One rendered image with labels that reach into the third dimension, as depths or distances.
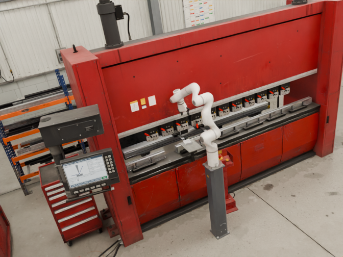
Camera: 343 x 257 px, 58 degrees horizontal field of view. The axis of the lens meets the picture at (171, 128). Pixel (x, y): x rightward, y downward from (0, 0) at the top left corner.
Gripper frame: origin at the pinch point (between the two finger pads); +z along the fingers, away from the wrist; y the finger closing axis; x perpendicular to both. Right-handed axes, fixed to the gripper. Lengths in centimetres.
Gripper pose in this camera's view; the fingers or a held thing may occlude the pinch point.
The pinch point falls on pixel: (185, 114)
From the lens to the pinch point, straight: 356.9
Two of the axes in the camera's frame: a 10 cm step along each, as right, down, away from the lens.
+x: 5.0, -5.8, 6.4
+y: 8.0, 0.3, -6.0
